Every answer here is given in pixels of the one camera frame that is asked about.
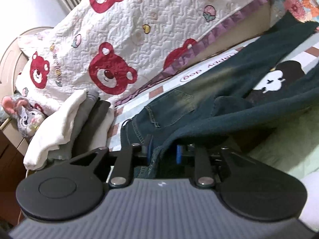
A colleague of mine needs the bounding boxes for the white quilt with red bears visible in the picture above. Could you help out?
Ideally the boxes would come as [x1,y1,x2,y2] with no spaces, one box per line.
[16,0,266,114]

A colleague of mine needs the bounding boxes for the grey bunny plush toy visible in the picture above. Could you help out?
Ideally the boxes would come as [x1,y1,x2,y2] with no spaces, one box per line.
[1,96,46,139]

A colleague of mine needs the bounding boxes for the brown wooden drawer cabinet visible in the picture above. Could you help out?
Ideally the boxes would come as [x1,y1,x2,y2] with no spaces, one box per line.
[1,119,28,225]

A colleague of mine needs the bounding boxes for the dark grey folded garment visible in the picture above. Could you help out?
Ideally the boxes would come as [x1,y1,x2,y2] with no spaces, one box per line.
[71,100,110,158]

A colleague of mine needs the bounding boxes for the dark denim jeans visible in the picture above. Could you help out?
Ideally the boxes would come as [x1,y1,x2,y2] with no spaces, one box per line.
[121,13,318,179]

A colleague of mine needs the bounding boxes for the cream folded garment bottom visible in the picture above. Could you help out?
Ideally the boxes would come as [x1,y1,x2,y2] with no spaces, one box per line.
[87,106,115,151]

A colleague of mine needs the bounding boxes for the light green bed sheet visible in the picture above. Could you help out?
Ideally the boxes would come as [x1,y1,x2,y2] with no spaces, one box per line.
[249,106,318,231]

